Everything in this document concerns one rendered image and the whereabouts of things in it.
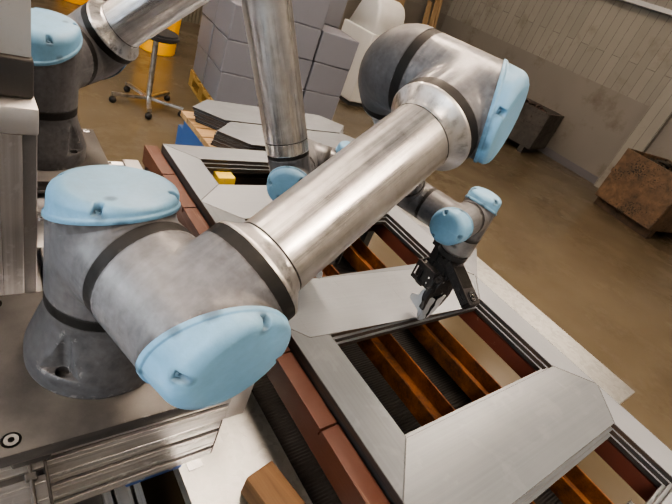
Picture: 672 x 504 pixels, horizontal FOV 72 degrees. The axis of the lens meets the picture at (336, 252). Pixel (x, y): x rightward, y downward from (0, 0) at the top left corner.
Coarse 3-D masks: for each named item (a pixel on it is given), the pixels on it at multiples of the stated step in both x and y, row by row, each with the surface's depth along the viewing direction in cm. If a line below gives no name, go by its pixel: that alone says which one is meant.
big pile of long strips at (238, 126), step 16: (208, 112) 179; (224, 112) 185; (240, 112) 192; (256, 112) 199; (224, 128) 172; (240, 128) 177; (256, 128) 183; (320, 128) 211; (336, 128) 219; (224, 144) 170; (240, 144) 169; (256, 144) 170; (336, 144) 201
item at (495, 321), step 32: (224, 160) 151; (192, 192) 129; (384, 224) 161; (416, 320) 118; (320, 384) 88; (512, 384) 109; (448, 416) 94; (640, 448) 105; (384, 480) 76; (544, 480) 89
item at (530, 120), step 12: (528, 108) 713; (540, 108) 719; (528, 120) 716; (540, 120) 705; (552, 120) 717; (516, 132) 732; (528, 132) 719; (540, 132) 712; (552, 132) 753; (528, 144) 723; (540, 144) 748
